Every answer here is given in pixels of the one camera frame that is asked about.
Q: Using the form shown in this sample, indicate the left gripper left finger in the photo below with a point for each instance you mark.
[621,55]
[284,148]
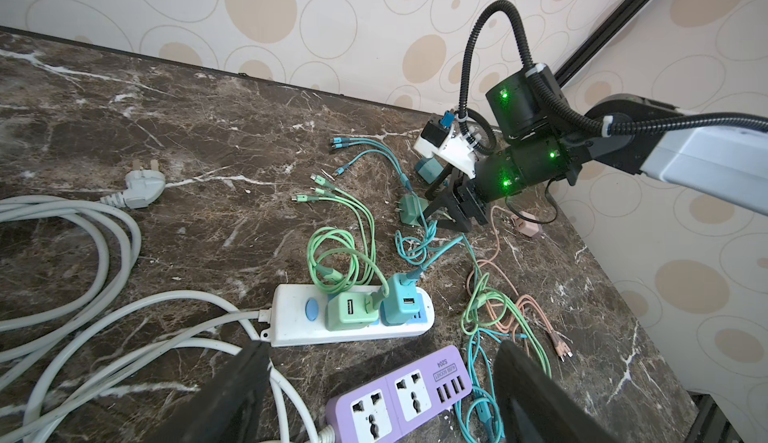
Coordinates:
[228,408]

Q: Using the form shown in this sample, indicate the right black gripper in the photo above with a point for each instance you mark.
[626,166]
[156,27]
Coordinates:
[501,175]

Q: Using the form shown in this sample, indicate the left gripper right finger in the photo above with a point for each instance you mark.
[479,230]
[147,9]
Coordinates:
[533,408]

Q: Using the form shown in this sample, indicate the darker green charger plug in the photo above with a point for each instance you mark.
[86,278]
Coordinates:
[411,209]

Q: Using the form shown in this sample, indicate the pink charger plug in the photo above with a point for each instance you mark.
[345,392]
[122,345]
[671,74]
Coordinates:
[528,229]

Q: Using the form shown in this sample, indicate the teal charger plug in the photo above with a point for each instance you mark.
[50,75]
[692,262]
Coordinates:
[429,169]
[402,304]

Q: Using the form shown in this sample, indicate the white blue power strip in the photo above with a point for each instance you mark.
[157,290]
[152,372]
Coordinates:
[298,318]

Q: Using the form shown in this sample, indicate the light green charger plug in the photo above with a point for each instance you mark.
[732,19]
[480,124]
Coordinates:
[350,311]

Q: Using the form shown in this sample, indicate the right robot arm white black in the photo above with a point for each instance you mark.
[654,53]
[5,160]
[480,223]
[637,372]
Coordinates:
[536,138]

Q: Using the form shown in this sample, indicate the purple power strip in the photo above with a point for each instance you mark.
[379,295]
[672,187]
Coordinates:
[394,405]

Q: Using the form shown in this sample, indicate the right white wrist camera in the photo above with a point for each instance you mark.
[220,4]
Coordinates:
[441,138]

